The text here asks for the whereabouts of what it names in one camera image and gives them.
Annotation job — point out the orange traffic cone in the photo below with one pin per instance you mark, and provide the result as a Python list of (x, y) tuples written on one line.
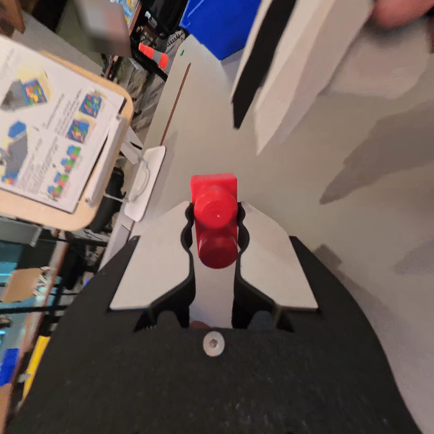
[(154, 55)]

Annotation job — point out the printed instruction sheet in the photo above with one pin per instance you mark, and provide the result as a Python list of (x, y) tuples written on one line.
[(47, 135)]

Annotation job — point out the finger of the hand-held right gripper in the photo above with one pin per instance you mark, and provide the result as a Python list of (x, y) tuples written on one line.
[(254, 54), (312, 54)]

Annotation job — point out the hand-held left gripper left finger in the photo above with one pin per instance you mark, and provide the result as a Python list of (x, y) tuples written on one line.
[(149, 271)]

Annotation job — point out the wooden display board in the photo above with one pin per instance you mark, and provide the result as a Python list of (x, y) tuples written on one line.
[(68, 220)]

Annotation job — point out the person's right hand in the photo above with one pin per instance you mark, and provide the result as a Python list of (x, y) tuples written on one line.
[(407, 12)]

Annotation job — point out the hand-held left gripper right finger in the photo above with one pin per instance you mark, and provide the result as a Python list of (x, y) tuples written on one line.
[(278, 271)]

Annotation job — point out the red two-stud toy block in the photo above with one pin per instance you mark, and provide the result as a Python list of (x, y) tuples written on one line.
[(215, 224)]

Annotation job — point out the blue plastic bin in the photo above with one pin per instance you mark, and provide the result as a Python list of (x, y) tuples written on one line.
[(217, 27)]

